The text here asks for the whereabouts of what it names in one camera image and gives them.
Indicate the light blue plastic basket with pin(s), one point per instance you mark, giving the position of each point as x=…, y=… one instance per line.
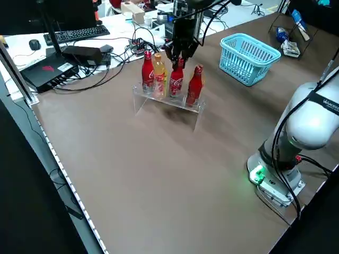
x=246, y=61

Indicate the black power brick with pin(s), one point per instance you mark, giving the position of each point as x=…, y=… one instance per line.
x=82, y=54

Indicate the red cola bottle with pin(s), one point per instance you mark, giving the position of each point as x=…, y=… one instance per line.
x=147, y=74
x=194, y=87
x=176, y=82

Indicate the clear acrylic bottle tray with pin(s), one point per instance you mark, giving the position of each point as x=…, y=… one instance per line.
x=164, y=100

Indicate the black keyboard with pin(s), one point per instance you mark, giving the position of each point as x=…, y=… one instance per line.
x=76, y=34

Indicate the teal chips bag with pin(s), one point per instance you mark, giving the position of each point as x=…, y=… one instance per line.
x=324, y=2

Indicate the black monitor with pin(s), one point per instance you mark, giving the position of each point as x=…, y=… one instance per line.
x=66, y=13

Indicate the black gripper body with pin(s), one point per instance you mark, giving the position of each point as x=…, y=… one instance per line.
x=185, y=29

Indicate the beige snack box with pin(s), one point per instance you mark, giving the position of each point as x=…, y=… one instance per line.
x=305, y=34

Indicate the black computer mouse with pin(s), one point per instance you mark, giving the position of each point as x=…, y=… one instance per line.
x=34, y=44

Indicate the aluminium frame post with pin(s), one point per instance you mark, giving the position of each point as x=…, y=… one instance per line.
x=18, y=76

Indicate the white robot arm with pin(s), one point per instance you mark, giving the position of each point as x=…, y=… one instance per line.
x=304, y=121

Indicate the white yellow snack packet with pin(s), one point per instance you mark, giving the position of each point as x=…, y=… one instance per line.
x=290, y=49

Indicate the white paper cup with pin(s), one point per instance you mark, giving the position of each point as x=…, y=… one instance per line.
x=147, y=19

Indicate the black box red logo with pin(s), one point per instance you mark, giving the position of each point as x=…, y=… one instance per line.
x=45, y=71

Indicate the dark blue nut bag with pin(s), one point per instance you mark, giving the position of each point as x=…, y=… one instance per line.
x=280, y=33

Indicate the hub with red plugs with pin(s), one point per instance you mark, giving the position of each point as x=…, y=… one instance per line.
x=137, y=46

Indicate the black stand pole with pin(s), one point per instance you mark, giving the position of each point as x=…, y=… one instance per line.
x=51, y=31

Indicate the orange tea bottle red label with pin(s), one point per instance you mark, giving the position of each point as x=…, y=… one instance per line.
x=160, y=76

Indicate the light blue snack bag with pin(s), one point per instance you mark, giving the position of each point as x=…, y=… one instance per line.
x=298, y=18

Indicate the aluminium camera post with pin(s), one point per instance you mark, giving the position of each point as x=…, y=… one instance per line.
x=199, y=26

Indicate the cardboard box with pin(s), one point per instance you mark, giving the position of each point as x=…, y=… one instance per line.
x=132, y=12

